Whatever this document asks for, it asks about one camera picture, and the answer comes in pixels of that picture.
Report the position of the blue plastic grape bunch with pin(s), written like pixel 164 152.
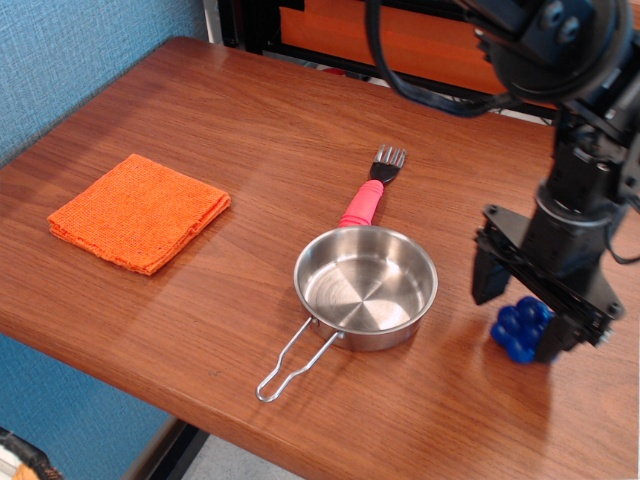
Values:
pixel 519 328

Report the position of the orange object bottom left corner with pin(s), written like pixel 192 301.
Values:
pixel 20 460

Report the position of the folded orange cloth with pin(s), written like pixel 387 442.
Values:
pixel 139 215

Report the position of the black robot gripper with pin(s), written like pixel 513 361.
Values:
pixel 556 255

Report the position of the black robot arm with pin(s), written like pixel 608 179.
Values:
pixel 583 58

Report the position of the fork with pink handle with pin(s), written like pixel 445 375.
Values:
pixel 386 165

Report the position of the stainless steel pan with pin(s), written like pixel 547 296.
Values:
pixel 364 288

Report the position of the black table leg frame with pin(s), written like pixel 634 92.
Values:
pixel 170 452

